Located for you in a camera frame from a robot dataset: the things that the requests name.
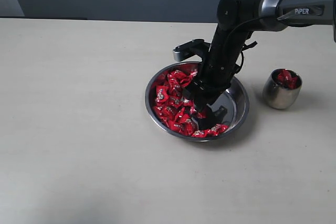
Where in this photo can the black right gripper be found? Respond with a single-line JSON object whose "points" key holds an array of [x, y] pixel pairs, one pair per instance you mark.
{"points": [[211, 81]]}

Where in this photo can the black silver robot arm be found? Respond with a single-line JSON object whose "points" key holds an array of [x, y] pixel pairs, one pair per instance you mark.
{"points": [[236, 21]]}

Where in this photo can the steel cup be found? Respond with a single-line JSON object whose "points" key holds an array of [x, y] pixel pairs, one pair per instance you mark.
{"points": [[278, 97]]}

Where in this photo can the red candy in cup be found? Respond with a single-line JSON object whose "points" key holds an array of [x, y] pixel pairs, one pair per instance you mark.
{"points": [[285, 79]]}

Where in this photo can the red wrapped candy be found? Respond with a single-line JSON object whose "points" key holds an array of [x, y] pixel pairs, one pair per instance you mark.
{"points": [[161, 94], [217, 129], [181, 78]]}

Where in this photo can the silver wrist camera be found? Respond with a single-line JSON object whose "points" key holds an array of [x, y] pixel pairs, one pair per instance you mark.
{"points": [[195, 47]]}

